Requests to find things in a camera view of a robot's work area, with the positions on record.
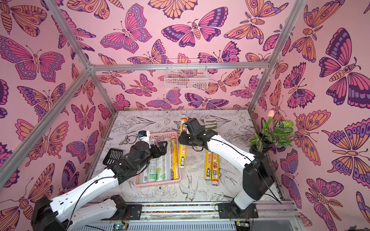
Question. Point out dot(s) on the yellow plastic wrap roll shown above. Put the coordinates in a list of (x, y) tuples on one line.
[(208, 163), (175, 167), (215, 169), (182, 148)]

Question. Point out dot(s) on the aluminium front rail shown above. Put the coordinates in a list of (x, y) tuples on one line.
[(176, 212)]

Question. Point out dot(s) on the potted green plant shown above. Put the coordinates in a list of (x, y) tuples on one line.
[(273, 133)]

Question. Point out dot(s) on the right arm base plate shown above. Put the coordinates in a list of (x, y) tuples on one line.
[(231, 211)]

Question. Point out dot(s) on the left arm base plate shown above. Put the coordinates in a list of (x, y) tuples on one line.
[(133, 212)]

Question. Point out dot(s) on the white green plastic wrap roll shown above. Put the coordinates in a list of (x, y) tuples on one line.
[(152, 170), (160, 168)]

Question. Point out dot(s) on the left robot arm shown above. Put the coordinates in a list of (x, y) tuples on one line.
[(69, 211)]

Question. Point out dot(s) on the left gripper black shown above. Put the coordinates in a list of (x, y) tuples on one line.
[(162, 151)]

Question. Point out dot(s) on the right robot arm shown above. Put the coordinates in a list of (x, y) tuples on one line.
[(257, 174)]

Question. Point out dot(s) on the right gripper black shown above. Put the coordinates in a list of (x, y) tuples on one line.
[(186, 137)]

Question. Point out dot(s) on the folded beige green cloth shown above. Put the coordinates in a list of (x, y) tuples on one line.
[(210, 124)]

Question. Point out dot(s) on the white wire wall basket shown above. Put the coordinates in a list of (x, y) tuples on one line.
[(186, 74)]

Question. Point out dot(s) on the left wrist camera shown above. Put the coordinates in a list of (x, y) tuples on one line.
[(144, 136)]

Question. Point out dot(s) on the pink perforated plastic basket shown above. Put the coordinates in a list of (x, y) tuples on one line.
[(154, 138)]

